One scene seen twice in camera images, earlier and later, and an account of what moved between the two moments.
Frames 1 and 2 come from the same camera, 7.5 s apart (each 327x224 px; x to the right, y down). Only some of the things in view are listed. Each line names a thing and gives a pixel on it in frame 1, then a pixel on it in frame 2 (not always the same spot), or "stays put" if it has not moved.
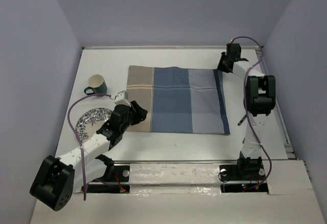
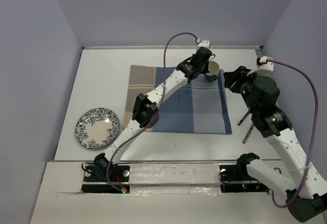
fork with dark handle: [241, 120] stays put
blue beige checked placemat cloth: [179, 100] stays put
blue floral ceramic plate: [90, 121] stays put
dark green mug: [97, 83] → [214, 69]
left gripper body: [124, 126] → [204, 68]
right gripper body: [222, 65] → [246, 93]
